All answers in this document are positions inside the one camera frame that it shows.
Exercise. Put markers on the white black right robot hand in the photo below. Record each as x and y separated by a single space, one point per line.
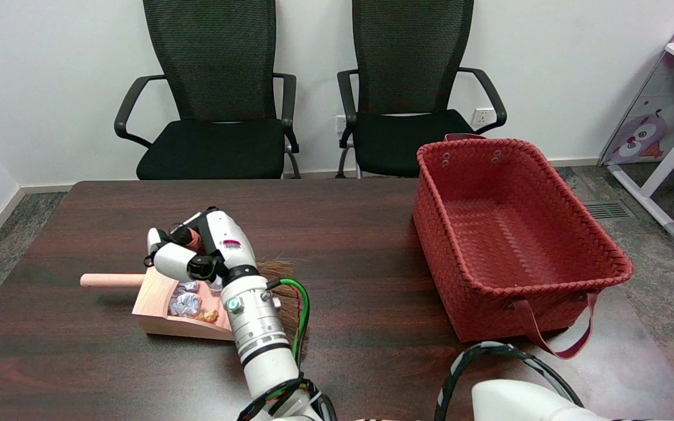
226 240

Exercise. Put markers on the small tan paper ball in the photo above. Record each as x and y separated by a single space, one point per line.
209 316

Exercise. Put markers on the brown straw hand broom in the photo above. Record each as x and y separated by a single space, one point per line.
287 292

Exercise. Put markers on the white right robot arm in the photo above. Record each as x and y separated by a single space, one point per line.
261 333

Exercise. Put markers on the wooden dustpan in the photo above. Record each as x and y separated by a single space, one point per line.
155 304

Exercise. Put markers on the black mesh office chair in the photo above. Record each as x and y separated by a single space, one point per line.
214 58
413 58

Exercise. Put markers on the red woven basket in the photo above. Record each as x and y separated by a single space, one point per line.
506 234

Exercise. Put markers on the floor vent grille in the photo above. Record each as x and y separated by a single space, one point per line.
606 209

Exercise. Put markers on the owl print side panel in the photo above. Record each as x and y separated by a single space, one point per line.
647 128

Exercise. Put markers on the white wall socket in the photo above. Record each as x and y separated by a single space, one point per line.
481 116
340 123

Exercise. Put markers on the white desk frame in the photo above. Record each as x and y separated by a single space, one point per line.
664 169

